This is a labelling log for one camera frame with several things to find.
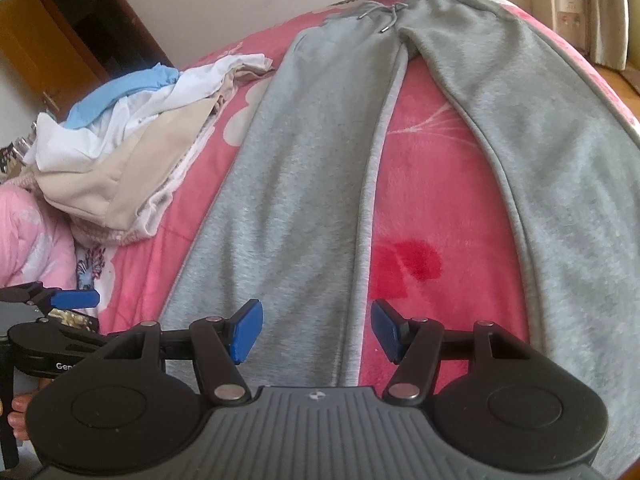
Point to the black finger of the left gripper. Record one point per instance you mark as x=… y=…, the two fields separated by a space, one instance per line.
x=48 y=298

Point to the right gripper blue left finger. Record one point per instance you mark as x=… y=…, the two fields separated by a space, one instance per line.
x=219 y=346

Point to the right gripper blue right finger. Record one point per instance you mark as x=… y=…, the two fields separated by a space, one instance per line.
x=413 y=346

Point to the grey sweatpants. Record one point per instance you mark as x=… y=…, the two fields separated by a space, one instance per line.
x=292 y=224

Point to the person left hand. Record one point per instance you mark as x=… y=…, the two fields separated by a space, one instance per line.
x=17 y=410

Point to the pink padded jacket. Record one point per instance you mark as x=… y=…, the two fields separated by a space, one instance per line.
x=36 y=244

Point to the beige garment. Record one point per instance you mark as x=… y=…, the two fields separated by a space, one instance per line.
x=105 y=202

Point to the white garment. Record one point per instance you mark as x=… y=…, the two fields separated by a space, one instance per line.
x=57 y=148

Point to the light blue garment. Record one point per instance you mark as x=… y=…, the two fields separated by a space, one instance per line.
x=85 y=111

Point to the wooden door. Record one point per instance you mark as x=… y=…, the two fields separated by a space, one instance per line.
x=63 y=49

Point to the white water dispenser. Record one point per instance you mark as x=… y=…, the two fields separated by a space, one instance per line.
x=568 y=18

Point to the beige curtain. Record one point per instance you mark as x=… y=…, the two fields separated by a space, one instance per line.
x=609 y=33

